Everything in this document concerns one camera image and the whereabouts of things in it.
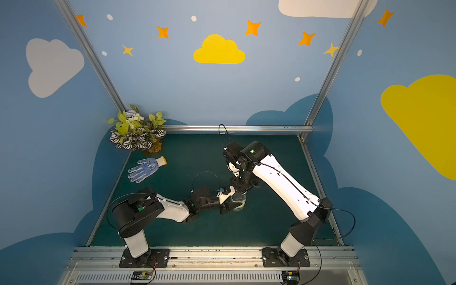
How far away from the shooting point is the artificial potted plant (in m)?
0.90

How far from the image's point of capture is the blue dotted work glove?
3.33 feet

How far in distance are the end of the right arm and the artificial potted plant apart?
55cm

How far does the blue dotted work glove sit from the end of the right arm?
62 centimetres
